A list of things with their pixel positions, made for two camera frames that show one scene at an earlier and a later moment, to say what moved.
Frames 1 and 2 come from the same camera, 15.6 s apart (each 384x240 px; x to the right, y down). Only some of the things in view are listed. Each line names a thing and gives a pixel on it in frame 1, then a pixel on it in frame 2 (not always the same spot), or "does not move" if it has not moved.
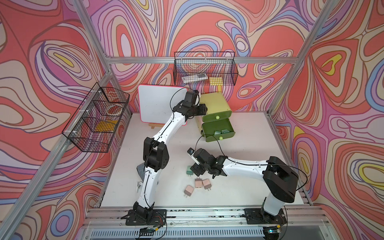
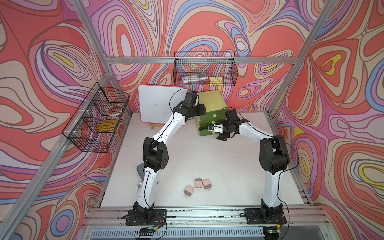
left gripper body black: (197, 110) does not move
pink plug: (198, 183) does not move
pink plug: (206, 184) does not move
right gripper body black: (199, 169) to (227, 130)
